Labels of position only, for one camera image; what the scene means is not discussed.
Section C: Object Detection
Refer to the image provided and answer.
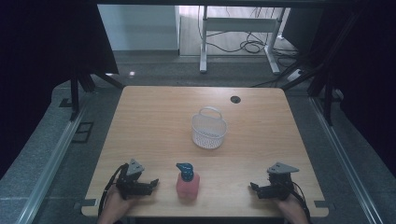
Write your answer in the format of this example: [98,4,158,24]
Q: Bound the white power strip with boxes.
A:
[287,68,304,83]

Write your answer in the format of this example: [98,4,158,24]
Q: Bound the black curtain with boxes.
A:
[281,0,396,179]
[0,0,120,181]

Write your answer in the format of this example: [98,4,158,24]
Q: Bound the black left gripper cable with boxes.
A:
[97,163,129,218]

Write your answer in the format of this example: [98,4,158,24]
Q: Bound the pink bottle with blue pump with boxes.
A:
[175,161,201,201]

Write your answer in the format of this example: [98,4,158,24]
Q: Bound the person's left hand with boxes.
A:
[98,184,138,224]

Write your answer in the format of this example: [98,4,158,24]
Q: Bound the aluminium rail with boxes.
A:
[15,102,90,224]
[309,96,385,224]

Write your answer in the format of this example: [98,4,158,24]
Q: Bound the white plastic basket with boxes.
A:
[191,105,229,150]

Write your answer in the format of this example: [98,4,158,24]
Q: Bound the black metal stand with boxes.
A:
[281,8,368,127]
[58,66,125,122]

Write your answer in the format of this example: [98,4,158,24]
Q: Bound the black floor cables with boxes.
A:
[197,6,316,89]

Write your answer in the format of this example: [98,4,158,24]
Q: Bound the white desk frame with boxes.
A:
[199,5,287,76]

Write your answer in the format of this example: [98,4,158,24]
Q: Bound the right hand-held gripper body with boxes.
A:
[257,161,301,202]

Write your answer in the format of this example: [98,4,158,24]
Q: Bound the person's right hand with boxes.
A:
[273,192,310,224]

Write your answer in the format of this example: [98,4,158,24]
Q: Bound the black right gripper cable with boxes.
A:
[290,180,313,224]

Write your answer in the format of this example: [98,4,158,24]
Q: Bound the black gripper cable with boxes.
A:
[97,163,129,218]
[290,180,313,224]

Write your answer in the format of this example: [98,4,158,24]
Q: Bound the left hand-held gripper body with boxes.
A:
[116,158,153,201]

